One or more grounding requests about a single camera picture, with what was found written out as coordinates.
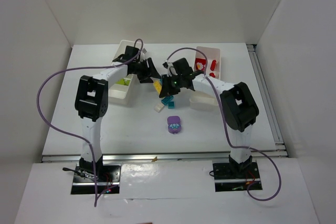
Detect teal 2x4 lego brick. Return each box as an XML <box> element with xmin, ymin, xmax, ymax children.
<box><xmin>161</xmin><ymin>95</ymin><xmax>174</xmax><ymax>105</ymax></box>

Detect teal 2x2 lego brick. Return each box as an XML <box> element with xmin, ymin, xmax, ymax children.
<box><xmin>168</xmin><ymin>101</ymin><xmax>175</xmax><ymax>109</ymax></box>

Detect white lego brick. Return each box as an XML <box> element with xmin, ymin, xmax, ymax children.
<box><xmin>154</xmin><ymin>102</ymin><xmax>165</xmax><ymax>113</ymax></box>

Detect green 2x3 lego brick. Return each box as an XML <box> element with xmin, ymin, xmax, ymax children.
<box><xmin>116</xmin><ymin>78</ymin><xmax>131</xmax><ymax>86</ymax></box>

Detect red 2x4 lego brick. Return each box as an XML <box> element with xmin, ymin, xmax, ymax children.
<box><xmin>210</xmin><ymin>60</ymin><xmax>217</xmax><ymax>71</ymax></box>

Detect purple flower lego box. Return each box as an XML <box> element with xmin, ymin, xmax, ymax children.
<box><xmin>167</xmin><ymin>115</ymin><xmax>182</xmax><ymax>134</ymax></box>

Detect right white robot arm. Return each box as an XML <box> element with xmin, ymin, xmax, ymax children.
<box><xmin>159</xmin><ymin>58</ymin><xmax>259</xmax><ymax>174</ymax></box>

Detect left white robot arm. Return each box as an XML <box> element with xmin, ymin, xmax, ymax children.
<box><xmin>75</xmin><ymin>46</ymin><xmax>160</xmax><ymax>176</ymax></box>

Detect right white divided bin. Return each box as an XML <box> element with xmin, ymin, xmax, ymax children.
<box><xmin>189</xmin><ymin>46</ymin><xmax>222</xmax><ymax>111</ymax></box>

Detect white divided bin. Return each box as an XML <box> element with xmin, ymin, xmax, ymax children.
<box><xmin>189</xmin><ymin>46</ymin><xmax>222</xmax><ymax>111</ymax></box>
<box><xmin>108</xmin><ymin>40</ymin><xmax>142</xmax><ymax>105</ymax></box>

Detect left white divided bin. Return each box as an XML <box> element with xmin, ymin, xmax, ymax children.
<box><xmin>108</xmin><ymin>40</ymin><xmax>142</xmax><ymax>105</ymax></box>

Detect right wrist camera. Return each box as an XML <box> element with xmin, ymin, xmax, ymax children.
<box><xmin>163</xmin><ymin>61</ymin><xmax>176</xmax><ymax>76</ymax></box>

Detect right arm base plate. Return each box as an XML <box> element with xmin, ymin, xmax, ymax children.
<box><xmin>209</xmin><ymin>162</ymin><xmax>263</xmax><ymax>192</ymax></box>

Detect aluminium rail front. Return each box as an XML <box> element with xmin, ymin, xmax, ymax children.
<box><xmin>41</xmin><ymin>151</ymin><xmax>287</xmax><ymax>163</ymax></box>

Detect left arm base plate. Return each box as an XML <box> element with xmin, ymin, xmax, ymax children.
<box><xmin>62</xmin><ymin>163</ymin><xmax>122</xmax><ymax>195</ymax></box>

